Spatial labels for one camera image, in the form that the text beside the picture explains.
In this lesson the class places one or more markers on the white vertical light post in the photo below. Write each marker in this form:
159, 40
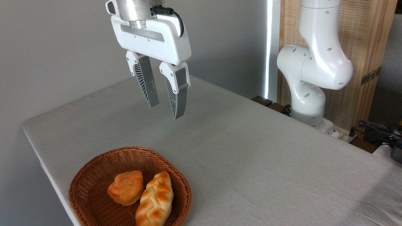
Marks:
272, 47

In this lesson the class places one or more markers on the wooden bamboo folding screen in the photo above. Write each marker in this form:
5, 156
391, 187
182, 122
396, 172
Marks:
361, 40

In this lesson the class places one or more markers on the round orange bread bun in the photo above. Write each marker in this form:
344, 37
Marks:
125, 188

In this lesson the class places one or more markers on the brown wicker basket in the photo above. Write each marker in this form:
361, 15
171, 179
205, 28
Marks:
94, 179

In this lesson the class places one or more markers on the brass screen hinge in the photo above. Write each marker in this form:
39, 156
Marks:
370, 76

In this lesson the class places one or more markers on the grey tablecloth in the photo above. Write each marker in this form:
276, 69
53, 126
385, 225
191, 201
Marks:
251, 163

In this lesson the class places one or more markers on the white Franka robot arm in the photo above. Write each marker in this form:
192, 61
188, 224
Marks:
320, 62

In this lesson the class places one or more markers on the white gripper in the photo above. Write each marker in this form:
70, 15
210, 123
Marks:
157, 42

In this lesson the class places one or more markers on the long braided bread loaf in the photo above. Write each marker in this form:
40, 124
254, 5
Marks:
155, 201

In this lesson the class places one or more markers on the dark brown wooden block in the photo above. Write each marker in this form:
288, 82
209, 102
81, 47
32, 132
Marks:
277, 107
262, 100

